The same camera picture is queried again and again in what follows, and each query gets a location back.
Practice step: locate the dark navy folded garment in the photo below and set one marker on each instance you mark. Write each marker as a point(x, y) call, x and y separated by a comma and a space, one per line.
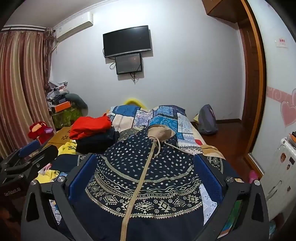
point(98, 143)

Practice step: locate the small black wall monitor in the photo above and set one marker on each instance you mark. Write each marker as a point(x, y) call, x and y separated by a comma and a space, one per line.
point(129, 63)

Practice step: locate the white cabinet with stickers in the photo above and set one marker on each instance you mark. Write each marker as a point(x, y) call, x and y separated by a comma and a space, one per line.
point(278, 182)

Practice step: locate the red folded garment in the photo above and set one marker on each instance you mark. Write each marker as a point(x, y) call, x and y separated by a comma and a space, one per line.
point(87, 126)

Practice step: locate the pink slipper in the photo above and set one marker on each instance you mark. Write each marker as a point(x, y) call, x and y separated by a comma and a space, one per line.
point(252, 176)

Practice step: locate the black wall television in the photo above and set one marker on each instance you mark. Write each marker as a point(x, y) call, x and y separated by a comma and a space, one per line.
point(125, 41)

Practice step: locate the white wall air conditioner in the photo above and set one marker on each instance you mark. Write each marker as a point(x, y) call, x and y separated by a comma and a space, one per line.
point(74, 26)

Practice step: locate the navy patterned hooded jacket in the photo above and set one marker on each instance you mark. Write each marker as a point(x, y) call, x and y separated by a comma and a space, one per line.
point(143, 188)

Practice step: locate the cluttered pile on table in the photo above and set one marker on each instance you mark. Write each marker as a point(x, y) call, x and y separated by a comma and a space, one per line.
point(57, 93)

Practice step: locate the yellow garment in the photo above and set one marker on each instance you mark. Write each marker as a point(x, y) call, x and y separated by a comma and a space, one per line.
point(67, 159)

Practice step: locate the grey purple backpack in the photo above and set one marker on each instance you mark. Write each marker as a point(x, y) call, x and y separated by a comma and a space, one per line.
point(206, 121)

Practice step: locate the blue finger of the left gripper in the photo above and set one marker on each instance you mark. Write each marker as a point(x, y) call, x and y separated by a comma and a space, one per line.
point(29, 149)

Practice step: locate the wooden overhead cabinet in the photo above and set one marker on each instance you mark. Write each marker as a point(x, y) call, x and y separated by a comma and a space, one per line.
point(228, 10)

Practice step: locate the red plush toy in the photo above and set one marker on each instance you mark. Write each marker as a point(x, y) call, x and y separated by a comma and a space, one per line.
point(41, 132)

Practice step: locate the orange box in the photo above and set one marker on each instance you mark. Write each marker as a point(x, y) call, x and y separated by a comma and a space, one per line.
point(62, 106)

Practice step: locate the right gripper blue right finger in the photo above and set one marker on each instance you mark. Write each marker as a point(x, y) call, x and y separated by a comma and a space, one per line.
point(241, 213)

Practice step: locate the striped brown curtain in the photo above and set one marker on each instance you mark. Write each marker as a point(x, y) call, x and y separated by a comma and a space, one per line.
point(25, 73)

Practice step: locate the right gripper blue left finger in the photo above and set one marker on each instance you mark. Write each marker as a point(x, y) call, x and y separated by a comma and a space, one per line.
point(48, 212)

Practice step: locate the blue patchwork bed quilt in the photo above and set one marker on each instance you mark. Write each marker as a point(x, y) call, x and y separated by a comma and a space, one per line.
point(124, 117)

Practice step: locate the dark green bag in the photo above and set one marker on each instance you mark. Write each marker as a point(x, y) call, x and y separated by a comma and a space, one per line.
point(78, 102)

